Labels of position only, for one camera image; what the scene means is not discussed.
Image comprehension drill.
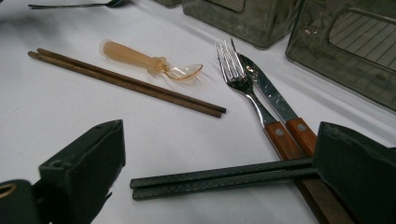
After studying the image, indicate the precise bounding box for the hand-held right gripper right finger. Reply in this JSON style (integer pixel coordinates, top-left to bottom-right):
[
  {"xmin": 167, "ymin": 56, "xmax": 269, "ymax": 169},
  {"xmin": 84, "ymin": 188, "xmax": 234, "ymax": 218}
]
[{"xmin": 312, "ymin": 120, "xmax": 396, "ymax": 224}]

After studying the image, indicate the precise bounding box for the fork with wooden handle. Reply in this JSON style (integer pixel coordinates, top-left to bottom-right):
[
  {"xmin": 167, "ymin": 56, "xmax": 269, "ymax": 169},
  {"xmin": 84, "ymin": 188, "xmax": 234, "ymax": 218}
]
[{"xmin": 230, "ymin": 37, "xmax": 318, "ymax": 158}]

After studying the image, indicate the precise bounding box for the wooden spoon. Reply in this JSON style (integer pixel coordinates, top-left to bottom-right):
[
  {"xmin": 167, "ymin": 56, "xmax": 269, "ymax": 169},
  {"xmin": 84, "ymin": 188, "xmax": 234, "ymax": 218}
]
[{"xmin": 99, "ymin": 38, "xmax": 204, "ymax": 81}]

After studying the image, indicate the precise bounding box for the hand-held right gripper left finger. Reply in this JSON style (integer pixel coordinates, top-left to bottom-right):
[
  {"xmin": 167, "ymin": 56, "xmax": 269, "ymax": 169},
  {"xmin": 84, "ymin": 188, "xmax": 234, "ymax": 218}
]
[{"xmin": 36, "ymin": 119, "xmax": 127, "ymax": 224}]

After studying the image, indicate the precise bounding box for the wooden-handled metal fork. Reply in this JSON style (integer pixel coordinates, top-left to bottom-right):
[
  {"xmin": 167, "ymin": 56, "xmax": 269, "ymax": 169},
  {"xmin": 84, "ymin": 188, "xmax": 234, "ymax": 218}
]
[{"xmin": 214, "ymin": 39, "xmax": 356, "ymax": 224}]

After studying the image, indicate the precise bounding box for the black chopstick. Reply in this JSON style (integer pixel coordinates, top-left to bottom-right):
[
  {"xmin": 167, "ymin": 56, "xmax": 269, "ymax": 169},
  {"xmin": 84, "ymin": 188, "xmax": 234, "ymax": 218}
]
[
  {"xmin": 132, "ymin": 167, "xmax": 319, "ymax": 202},
  {"xmin": 129, "ymin": 157, "xmax": 315, "ymax": 189}
]

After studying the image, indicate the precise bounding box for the translucent grey plastic bin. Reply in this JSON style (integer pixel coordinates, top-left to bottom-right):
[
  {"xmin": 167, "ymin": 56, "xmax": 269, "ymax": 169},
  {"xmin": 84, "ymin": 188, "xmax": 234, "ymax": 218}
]
[{"xmin": 181, "ymin": 0, "xmax": 304, "ymax": 50}]

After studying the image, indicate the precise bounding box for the metal spoon with black handle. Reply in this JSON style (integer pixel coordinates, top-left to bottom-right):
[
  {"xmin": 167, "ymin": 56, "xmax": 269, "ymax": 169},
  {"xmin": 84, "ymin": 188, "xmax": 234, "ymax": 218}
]
[{"xmin": 27, "ymin": 0, "xmax": 125, "ymax": 9}]

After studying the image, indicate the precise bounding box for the brown wooden chopstick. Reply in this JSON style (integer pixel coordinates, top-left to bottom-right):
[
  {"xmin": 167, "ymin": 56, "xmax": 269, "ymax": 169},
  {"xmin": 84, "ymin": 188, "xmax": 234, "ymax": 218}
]
[
  {"xmin": 36, "ymin": 47, "xmax": 228, "ymax": 114},
  {"xmin": 27, "ymin": 50, "xmax": 223, "ymax": 119}
]

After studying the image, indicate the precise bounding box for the mesh bin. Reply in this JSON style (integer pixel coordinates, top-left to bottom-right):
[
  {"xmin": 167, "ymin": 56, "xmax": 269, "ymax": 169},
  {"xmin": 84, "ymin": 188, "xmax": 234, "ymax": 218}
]
[{"xmin": 284, "ymin": 0, "xmax": 396, "ymax": 113}]

